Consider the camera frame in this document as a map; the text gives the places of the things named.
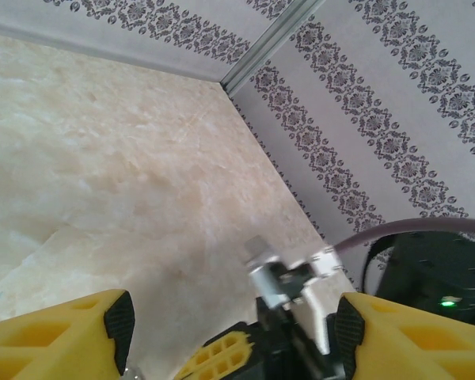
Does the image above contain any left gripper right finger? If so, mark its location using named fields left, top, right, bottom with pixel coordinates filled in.
left=335, top=291, right=475, bottom=380

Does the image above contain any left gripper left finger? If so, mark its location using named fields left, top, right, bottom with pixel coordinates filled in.
left=0, top=288, right=135, bottom=380

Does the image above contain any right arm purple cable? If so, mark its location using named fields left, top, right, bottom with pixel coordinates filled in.
left=332, top=217, right=475, bottom=254

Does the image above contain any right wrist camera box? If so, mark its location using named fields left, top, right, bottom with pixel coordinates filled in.
left=243, top=236, right=290, bottom=312

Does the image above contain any right white camera bracket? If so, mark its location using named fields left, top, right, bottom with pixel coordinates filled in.
left=300, top=245, right=344, bottom=355

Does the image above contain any aluminium frame post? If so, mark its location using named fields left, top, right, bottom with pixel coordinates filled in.
left=220, top=0, right=326, bottom=94

